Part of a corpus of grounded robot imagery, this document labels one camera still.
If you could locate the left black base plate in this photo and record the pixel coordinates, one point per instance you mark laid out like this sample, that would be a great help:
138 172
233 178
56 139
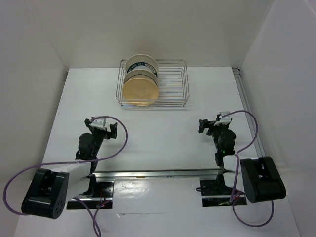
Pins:
99 196

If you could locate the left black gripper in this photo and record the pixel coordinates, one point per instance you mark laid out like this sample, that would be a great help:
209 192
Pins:
112 133

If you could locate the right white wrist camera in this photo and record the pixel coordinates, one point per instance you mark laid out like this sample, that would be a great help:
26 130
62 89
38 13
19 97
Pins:
225 119

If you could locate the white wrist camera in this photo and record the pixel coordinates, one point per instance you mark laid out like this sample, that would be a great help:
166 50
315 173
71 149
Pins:
225 119
98 123

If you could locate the tan bear plate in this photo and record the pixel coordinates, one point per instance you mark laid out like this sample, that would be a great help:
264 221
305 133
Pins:
140 91

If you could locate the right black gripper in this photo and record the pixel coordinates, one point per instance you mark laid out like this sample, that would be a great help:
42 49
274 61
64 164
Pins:
205 123

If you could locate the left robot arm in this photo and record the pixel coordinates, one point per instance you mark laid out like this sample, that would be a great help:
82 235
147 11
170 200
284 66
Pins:
50 190

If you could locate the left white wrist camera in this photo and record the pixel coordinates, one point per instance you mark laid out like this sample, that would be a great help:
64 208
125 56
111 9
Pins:
98 123

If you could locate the front aluminium rail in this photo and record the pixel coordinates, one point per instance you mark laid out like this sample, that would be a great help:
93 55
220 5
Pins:
147 174

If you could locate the white plate teal lettered rim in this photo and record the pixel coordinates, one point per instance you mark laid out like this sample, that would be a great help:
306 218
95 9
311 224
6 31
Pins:
142 61

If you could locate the aluminium rail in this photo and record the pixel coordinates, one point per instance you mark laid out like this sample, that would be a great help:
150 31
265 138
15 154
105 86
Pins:
147 174
246 106

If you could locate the silver wire dish rack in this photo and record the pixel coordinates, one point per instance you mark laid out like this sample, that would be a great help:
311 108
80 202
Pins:
172 83

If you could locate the right side aluminium rail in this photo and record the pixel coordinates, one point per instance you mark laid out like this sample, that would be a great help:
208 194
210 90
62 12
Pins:
246 106

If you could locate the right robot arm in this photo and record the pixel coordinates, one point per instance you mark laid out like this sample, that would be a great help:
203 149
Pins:
257 178

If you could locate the white plate blue rim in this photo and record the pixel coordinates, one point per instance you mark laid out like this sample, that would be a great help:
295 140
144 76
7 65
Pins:
141 72

